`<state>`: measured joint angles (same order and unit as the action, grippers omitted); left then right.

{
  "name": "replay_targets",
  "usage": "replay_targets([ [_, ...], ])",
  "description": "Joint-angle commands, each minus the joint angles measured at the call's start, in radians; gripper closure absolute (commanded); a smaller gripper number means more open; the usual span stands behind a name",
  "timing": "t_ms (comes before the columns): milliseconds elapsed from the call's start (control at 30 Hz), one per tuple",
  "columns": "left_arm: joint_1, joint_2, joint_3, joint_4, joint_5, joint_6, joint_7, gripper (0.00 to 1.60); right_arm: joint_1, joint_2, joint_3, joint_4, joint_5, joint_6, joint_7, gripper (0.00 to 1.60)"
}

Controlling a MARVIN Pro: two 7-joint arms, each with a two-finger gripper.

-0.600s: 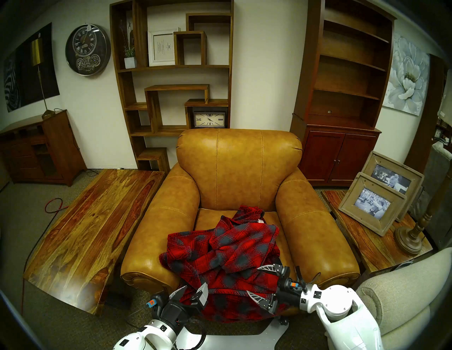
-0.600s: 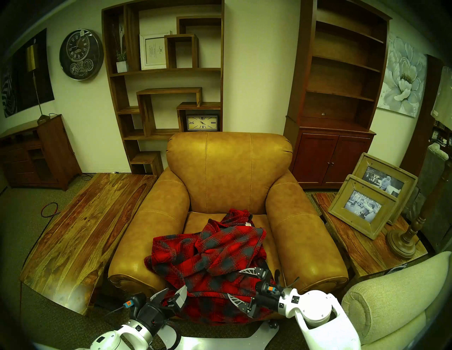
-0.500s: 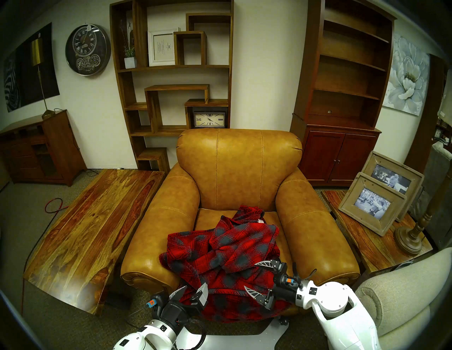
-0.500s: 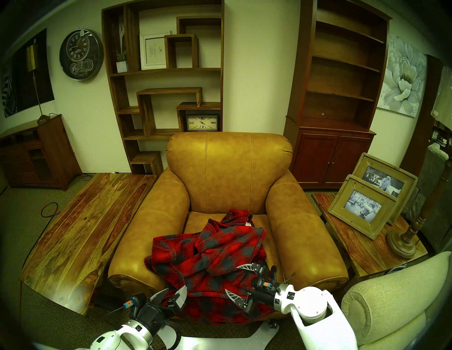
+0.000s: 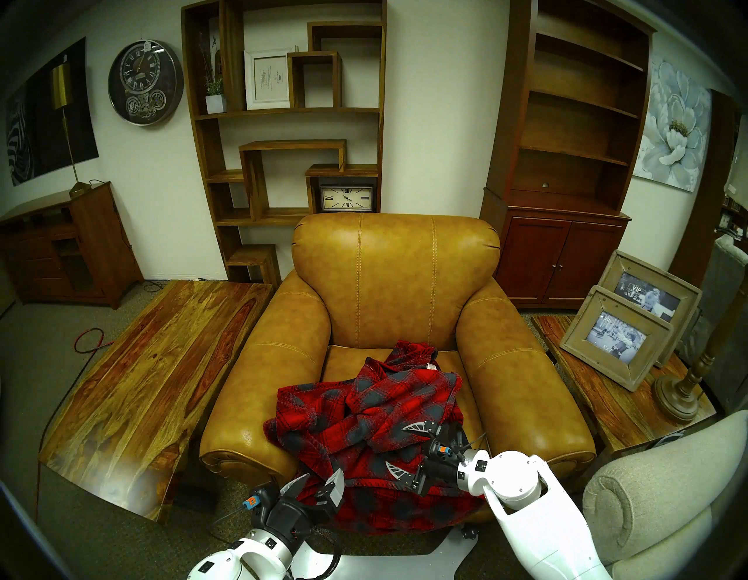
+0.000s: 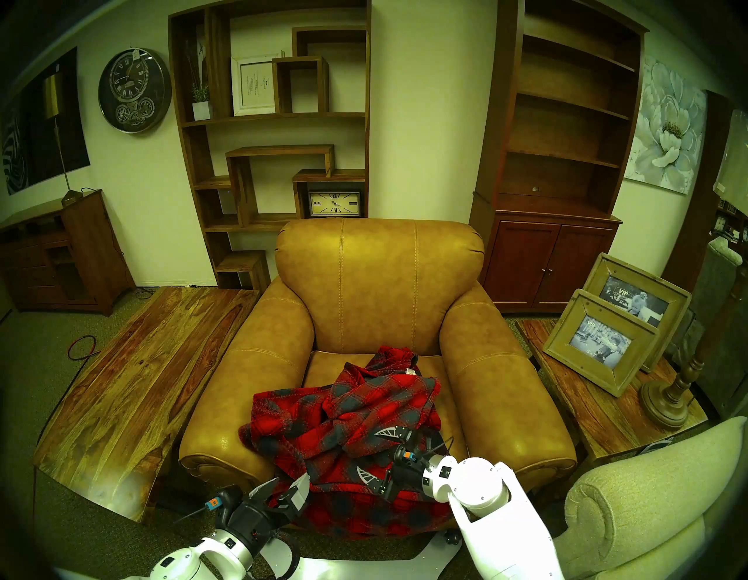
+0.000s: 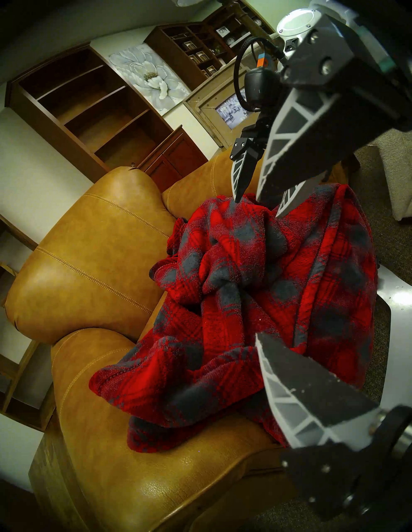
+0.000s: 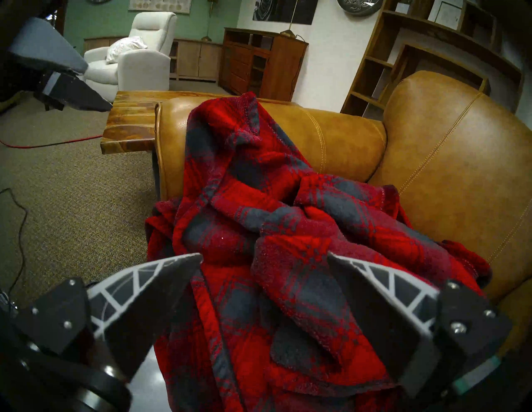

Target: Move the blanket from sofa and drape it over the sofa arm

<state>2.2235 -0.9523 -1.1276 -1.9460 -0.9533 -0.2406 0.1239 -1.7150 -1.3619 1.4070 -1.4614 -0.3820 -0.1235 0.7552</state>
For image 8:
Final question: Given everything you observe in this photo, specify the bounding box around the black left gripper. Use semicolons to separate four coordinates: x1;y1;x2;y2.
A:
0;17;113;112

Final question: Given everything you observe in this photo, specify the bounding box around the dark wooden sideboard cabinet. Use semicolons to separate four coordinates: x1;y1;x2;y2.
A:
218;28;309;102

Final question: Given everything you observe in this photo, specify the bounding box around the red floor cable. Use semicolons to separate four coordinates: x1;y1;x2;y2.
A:
0;134;103;149

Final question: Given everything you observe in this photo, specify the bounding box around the tan leather armchair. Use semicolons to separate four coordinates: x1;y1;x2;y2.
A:
154;71;532;362

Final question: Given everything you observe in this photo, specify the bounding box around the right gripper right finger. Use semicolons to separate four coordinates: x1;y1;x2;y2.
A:
328;251;512;399

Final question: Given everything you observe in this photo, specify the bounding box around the rustic wooden coffee table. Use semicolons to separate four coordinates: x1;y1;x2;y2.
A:
100;91;298;155

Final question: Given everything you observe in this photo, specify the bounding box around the brass pole lamp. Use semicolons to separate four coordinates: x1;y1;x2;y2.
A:
279;0;306;40
202;0;219;42

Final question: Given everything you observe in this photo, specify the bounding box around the open asymmetrical wooden shelf unit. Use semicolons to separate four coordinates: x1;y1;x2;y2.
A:
341;0;524;117

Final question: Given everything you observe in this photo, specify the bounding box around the light oak sideboard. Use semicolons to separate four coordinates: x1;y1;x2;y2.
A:
83;37;223;83

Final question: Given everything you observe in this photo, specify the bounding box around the black zebra wall art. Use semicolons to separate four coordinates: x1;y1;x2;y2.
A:
253;0;318;25

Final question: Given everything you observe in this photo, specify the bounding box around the round gear wall clock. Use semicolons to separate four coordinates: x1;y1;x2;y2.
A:
337;0;383;17

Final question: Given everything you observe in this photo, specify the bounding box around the black floor cable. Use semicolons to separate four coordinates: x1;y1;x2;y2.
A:
0;188;29;299

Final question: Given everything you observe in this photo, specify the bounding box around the white framed certificate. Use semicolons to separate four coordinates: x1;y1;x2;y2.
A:
428;0;463;30

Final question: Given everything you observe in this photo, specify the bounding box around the white recliner armchair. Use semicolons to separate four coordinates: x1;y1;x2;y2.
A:
83;12;178;102

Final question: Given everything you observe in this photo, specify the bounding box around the white throw pillow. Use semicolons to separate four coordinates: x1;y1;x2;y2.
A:
106;36;148;64

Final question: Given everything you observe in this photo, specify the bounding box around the red plaid fleece blanket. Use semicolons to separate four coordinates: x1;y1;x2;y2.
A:
145;92;493;412

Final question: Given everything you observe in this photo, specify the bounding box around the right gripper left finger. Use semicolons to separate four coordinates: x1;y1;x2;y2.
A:
15;253;203;380

